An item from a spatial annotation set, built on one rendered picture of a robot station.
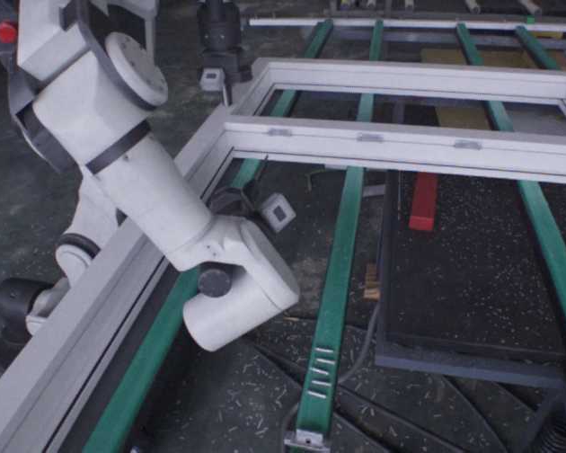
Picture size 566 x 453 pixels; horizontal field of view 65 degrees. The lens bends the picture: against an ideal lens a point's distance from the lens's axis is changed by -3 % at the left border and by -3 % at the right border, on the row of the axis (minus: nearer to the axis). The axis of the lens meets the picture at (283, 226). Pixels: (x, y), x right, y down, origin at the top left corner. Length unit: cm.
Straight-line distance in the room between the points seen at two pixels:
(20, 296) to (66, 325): 105
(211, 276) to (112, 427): 21
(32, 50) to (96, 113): 9
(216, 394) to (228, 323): 112
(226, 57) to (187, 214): 62
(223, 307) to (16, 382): 23
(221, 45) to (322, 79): 44
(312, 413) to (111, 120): 37
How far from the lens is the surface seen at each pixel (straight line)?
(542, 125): 187
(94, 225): 117
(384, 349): 100
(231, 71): 103
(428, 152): 97
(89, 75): 46
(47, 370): 57
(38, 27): 49
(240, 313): 50
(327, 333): 62
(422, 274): 113
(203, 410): 159
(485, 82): 138
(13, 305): 165
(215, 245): 45
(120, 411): 59
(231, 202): 66
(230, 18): 100
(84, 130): 44
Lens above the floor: 134
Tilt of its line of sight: 37 degrees down
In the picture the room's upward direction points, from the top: 2 degrees counter-clockwise
